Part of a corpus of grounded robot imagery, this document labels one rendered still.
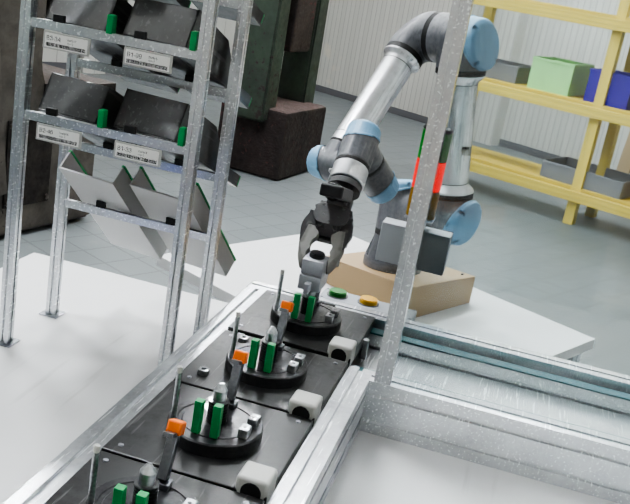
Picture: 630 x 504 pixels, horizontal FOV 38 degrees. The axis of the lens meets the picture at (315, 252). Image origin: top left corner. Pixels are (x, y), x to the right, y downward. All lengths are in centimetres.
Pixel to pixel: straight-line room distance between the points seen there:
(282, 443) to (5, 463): 42
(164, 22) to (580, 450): 102
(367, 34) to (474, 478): 1042
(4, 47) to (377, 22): 756
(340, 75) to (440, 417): 1058
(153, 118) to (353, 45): 1037
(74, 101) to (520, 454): 100
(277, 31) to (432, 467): 546
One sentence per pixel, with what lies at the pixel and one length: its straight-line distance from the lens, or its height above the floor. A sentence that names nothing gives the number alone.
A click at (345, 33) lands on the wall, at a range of 1206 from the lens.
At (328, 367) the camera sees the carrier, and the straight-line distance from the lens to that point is 163.
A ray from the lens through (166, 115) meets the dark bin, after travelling 164.
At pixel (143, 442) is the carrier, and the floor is 97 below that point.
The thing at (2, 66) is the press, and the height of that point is 90.
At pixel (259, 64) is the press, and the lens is 688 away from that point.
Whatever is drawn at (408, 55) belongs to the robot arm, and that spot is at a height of 147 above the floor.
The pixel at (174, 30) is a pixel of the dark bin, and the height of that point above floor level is 149.
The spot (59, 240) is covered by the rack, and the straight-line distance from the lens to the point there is 191.
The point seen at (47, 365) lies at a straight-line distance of 177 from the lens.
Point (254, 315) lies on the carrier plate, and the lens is 180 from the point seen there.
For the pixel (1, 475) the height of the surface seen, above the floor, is 86.
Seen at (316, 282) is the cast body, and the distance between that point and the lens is 174.
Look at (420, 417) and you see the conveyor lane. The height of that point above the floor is 92.
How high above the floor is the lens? 165
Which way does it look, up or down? 18 degrees down
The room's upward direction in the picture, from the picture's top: 10 degrees clockwise
